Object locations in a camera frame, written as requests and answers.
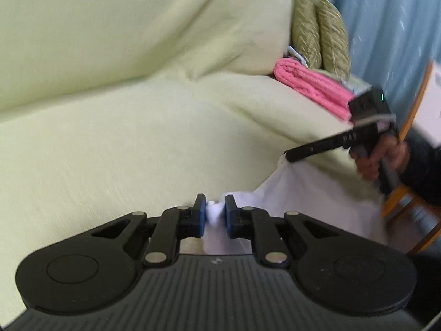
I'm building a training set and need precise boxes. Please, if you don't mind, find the white garment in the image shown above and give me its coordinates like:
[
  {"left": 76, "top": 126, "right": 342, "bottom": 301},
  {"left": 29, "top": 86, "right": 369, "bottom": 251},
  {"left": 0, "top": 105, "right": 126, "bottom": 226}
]
[{"left": 202, "top": 154, "right": 389, "bottom": 256}]

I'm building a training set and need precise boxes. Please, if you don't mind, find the pink folded towel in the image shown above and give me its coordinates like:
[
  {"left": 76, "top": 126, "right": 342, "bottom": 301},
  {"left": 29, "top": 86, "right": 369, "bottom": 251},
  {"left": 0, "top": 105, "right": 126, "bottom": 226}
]
[{"left": 273, "top": 58, "right": 354, "bottom": 121}]

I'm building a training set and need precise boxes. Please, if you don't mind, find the person's right hand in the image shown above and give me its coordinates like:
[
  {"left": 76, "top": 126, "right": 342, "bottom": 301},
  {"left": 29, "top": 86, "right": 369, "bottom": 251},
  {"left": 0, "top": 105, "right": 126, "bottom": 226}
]
[{"left": 350, "top": 135, "right": 410, "bottom": 181}]

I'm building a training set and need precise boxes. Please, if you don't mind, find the green woven cushion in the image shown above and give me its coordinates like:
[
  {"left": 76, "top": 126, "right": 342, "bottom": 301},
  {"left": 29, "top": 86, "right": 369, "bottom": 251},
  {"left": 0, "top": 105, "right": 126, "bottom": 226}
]
[
  {"left": 292, "top": 0, "right": 322, "bottom": 69},
  {"left": 316, "top": 0, "right": 351, "bottom": 80}
]

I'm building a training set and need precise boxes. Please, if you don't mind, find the dark sleeve forearm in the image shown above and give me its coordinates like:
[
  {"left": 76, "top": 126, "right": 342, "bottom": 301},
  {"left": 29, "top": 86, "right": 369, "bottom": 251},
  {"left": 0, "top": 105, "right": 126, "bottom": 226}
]
[{"left": 400, "top": 129, "right": 441, "bottom": 207}]

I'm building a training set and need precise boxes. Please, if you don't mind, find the light green sofa cover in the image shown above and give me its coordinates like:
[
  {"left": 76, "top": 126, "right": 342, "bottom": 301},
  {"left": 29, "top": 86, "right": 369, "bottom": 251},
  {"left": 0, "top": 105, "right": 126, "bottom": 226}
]
[{"left": 1, "top": 0, "right": 346, "bottom": 324}]

